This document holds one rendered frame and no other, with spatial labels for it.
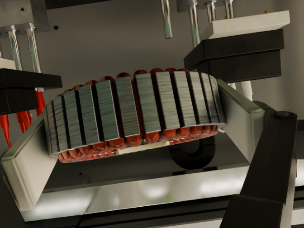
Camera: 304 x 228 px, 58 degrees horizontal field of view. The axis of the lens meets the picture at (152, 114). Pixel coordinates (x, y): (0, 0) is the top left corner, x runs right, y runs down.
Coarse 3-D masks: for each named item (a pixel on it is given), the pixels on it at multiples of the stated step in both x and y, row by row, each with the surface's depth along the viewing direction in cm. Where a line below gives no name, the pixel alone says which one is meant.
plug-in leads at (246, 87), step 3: (243, 81) 32; (246, 81) 32; (249, 81) 32; (228, 84) 31; (231, 84) 34; (234, 84) 34; (243, 84) 32; (246, 84) 32; (249, 84) 32; (234, 87) 34; (243, 87) 32; (246, 87) 32; (249, 87) 32; (243, 90) 32; (246, 90) 32; (249, 90) 32; (246, 93) 32; (249, 93) 32; (246, 96) 32; (249, 96) 32; (249, 99) 32; (219, 129) 35; (222, 132) 36
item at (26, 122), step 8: (40, 88) 32; (40, 96) 32; (40, 104) 32; (24, 112) 32; (40, 112) 32; (0, 120) 32; (8, 120) 33; (24, 120) 32; (8, 128) 33; (24, 128) 35; (8, 136) 33; (8, 144) 33
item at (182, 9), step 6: (180, 0) 31; (186, 0) 31; (192, 0) 31; (198, 0) 31; (204, 0) 32; (210, 0) 32; (216, 0) 32; (222, 0) 33; (234, 0) 33; (180, 6) 33; (186, 6) 33; (198, 6) 34; (204, 6) 34; (216, 6) 35
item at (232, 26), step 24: (192, 24) 33; (216, 24) 21; (240, 24) 21; (264, 24) 21; (216, 48) 24; (240, 48) 24; (264, 48) 24; (216, 72) 24; (240, 72) 24; (264, 72) 24
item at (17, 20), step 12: (0, 0) 31; (12, 0) 31; (24, 0) 31; (36, 0) 32; (0, 12) 31; (12, 12) 31; (24, 12) 31; (36, 12) 32; (0, 24) 31; (12, 24) 31; (24, 24) 31; (36, 24) 32; (48, 24) 35; (0, 36) 35
